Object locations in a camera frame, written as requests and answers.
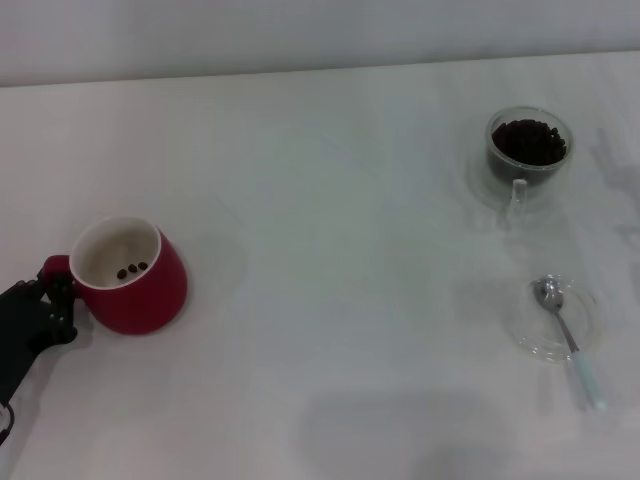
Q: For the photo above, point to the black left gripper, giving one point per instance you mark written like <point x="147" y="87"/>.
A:
<point x="17" y="335"/>

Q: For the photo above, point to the red ceramic mug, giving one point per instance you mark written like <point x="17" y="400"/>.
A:
<point x="145" y="305"/>

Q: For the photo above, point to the coffee beans pile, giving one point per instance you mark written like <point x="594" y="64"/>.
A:
<point x="529" y="144"/>

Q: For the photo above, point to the small clear glass saucer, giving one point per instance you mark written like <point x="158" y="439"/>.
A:
<point x="540" y="340"/>

